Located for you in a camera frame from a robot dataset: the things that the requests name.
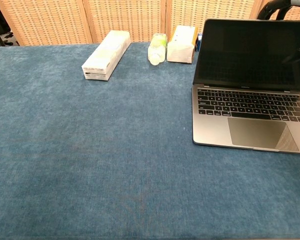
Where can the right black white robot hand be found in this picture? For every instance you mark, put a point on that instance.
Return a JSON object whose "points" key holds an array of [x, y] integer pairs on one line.
{"points": [[267, 7]]}

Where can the silver grey laptop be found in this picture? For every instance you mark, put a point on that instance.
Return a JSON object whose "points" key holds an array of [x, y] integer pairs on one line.
{"points": [[247, 100]]}

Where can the blue oreo cookie box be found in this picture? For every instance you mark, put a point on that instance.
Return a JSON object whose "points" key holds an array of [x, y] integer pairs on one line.
{"points": [[199, 42]]}

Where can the white orange carton box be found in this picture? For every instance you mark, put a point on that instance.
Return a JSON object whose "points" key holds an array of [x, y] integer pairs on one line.
{"points": [[181, 45]]}

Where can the green label plastic bottle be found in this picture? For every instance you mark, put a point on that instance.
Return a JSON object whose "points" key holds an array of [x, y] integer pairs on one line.
{"points": [[157, 48]]}

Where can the wooden lattice folding screen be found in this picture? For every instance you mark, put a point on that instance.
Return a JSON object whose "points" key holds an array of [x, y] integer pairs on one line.
{"points": [[127, 20]]}

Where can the long white tissue pack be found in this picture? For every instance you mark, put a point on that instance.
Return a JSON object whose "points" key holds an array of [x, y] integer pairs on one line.
{"points": [[106, 55]]}

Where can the blue table cloth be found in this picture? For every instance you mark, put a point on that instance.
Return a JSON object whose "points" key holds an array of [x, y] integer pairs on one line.
{"points": [[90, 150]]}

